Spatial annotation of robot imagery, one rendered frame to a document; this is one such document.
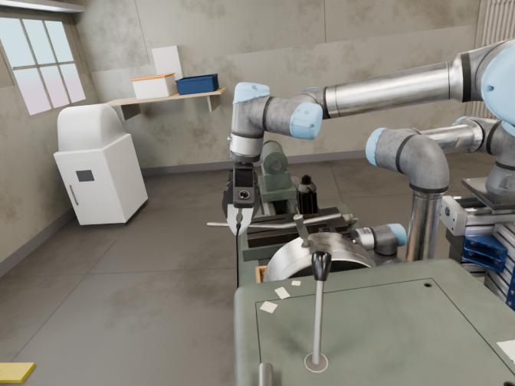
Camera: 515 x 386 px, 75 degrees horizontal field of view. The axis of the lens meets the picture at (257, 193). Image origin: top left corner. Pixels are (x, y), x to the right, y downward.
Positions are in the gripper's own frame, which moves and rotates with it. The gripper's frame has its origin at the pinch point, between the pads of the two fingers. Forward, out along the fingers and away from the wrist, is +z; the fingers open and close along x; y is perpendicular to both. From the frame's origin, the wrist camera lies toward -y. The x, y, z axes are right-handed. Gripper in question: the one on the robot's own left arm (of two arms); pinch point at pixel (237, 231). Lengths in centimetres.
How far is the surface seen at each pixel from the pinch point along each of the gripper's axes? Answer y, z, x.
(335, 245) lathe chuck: -4.1, -0.3, -23.9
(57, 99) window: 360, 41, 208
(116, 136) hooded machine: 306, 64, 124
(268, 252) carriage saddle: 47, 36, -17
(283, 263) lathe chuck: -4.5, 5.7, -11.9
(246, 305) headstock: -22.9, 2.8, -1.5
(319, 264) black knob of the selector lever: -31.5, -13.3, -10.9
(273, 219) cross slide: 62, 28, -20
